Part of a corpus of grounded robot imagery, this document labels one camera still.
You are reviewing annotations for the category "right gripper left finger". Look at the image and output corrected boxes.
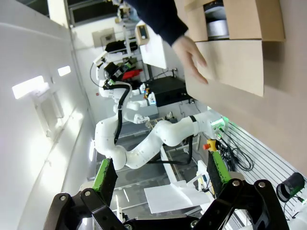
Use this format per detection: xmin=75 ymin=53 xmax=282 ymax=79
xmin=42 ymin=157 xmax=125 ymax=230

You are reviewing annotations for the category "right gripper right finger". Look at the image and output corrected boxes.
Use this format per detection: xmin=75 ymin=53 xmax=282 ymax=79
xmin=199 ymin=151 xmax=290 ymax=230

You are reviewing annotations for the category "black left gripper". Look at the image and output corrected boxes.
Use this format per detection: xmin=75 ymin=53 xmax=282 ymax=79
xmin=103 ymin=59 xmax=136 ymax=91

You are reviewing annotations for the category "grey white gift set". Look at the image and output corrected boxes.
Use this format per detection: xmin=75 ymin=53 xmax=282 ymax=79
xmin=203 ymin=0 xmax=230 ymax=40

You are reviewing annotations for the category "brown cardboard box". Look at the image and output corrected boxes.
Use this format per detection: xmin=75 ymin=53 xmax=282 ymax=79
xmin=183 ymin=0 xmax=286 ymax=98

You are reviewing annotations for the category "person's left forearm black sleeve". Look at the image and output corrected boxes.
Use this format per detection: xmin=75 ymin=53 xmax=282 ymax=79
xmin=124 ymin=0 xmax=189 ymax=47

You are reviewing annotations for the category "small tan box black panel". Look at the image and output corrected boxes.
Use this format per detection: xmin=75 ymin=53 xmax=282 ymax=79
xmin=135 ymin=23 xmax=151 ymax=46

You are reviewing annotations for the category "person's left hand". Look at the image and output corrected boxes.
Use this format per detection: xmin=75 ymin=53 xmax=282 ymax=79
xmin=172 ymin=35 xmax=209 ymax=85

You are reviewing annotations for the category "red object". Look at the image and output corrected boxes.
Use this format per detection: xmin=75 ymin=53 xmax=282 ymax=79
xmin=121 ymin=69 xmax=143 ymax=81

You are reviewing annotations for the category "yellow red emergency stop button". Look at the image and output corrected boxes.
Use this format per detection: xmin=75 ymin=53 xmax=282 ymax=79
xmin=202 ymin=138 xmax=218 ymax=151

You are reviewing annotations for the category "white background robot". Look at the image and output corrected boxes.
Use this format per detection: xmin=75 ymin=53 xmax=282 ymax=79
xmin=130 ymin=82 xmax=159 ymax=125

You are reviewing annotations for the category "cardboard sheet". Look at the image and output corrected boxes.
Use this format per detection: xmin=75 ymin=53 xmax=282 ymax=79
xmin=92 ymin=28 xmax=116 ymax=49

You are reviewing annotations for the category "white board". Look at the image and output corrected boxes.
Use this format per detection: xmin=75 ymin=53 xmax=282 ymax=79
xmin=139 ymin=34 xmax=168 ymax=69

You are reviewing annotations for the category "white sheet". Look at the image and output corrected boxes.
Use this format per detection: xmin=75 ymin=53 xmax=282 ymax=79
xmin=143 ymin=181 xmax=216 ymax=214

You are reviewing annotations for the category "grey slotted mounting plate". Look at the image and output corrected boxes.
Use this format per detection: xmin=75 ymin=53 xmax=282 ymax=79
xmin=215 ymin=124 xmax=307 ymax=230

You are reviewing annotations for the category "black equipment case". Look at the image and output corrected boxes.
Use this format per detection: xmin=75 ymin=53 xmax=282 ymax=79
xmin=148 ymin=76 xmax=195 ymax=107

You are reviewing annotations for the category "small ceiling light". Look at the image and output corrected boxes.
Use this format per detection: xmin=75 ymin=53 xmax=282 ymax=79
xmin=57 ymin=66 xmax=72 ymax=77

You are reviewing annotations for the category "black cylindrical cup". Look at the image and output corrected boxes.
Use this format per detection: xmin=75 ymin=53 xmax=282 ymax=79
xmin=275 ymin=172 xmax=306 ymax=204

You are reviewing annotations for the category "ceiling air vent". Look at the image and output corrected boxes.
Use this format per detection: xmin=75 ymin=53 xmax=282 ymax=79
xmin=33 ymin=90 xmax=65 ymax=138

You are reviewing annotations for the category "large ceiling light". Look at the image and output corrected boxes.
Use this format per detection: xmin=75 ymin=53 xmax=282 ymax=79
xmin=12 ymin=75 xmax=50 ymax=100

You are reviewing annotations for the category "black cable bundle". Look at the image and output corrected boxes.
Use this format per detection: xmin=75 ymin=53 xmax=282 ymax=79
xmin=215 ymin=136 xmax=255 ymax=172

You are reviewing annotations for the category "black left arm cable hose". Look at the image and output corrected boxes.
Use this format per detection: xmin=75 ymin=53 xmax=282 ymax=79
xmin=113 ymin=82 xmax=195 ymax=166

